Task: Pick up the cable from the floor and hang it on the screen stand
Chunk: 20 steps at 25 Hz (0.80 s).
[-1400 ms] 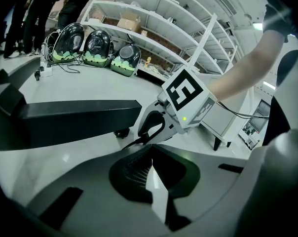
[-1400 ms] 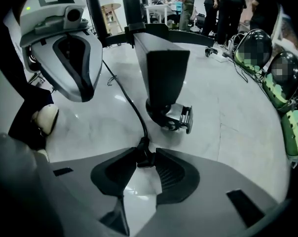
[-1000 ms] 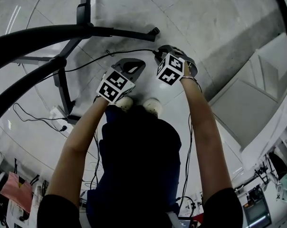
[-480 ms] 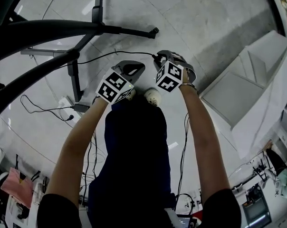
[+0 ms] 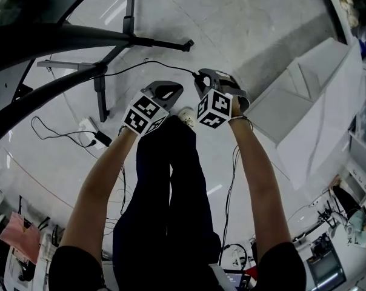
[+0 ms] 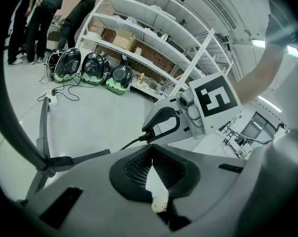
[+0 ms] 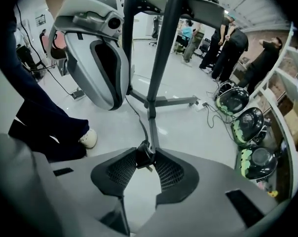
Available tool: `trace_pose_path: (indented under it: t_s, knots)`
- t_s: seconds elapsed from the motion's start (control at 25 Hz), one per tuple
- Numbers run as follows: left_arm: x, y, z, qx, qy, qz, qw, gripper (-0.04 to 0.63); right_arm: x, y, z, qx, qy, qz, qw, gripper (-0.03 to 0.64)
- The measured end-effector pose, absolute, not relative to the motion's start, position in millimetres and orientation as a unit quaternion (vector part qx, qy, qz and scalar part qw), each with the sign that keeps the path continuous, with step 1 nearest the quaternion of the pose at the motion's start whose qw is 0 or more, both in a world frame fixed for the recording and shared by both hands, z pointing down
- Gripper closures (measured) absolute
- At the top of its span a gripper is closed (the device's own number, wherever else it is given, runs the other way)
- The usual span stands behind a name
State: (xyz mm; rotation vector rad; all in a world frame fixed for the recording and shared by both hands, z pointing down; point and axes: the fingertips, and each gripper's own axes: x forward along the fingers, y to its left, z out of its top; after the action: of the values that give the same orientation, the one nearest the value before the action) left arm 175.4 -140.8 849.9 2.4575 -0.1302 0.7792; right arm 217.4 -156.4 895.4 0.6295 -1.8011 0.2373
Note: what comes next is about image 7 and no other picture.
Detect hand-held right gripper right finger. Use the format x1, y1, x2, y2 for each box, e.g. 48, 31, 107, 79
136, 147, 292, 237

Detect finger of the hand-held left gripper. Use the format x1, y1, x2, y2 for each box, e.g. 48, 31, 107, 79
112, 39, 129, 110
65, 33, 116, 111

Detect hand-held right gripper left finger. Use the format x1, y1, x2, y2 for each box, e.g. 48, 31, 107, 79
46, 147, 138, 235

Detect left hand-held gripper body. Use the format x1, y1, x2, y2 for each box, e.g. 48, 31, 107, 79
47, 0, 125, 43

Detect black cable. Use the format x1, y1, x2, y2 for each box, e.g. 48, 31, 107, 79
124, 95, 156, 172

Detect black TV stand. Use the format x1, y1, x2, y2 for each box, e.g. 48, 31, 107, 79
120, 0, 201, 155

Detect person's left white shoe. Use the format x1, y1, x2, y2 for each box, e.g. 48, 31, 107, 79
78, 128, 98, 149

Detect person's dark trousers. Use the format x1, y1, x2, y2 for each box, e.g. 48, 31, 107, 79
0, 6, 90, 163

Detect white shelving unit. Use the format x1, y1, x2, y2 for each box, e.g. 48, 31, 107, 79
234, 21, 298, 207

